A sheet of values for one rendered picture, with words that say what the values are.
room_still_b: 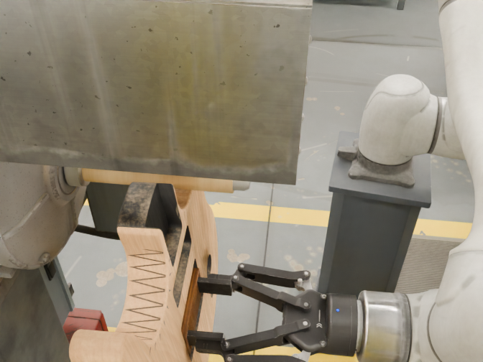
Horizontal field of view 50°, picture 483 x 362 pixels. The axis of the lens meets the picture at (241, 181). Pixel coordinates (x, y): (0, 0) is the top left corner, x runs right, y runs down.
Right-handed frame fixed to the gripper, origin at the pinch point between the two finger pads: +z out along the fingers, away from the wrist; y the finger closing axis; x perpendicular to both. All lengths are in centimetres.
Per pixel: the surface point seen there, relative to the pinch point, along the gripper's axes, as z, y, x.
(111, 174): 10.0, 8.2, 16.4
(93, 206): 25.1, 24.6, -12.6
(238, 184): -5.0, 8.5, 15.9
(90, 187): 24.5, 25.3, -8.0
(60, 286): 37, 20, -36
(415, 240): -65, 102, -125
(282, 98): -10.2, -2.7, 38.7
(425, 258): -67, 92, -124
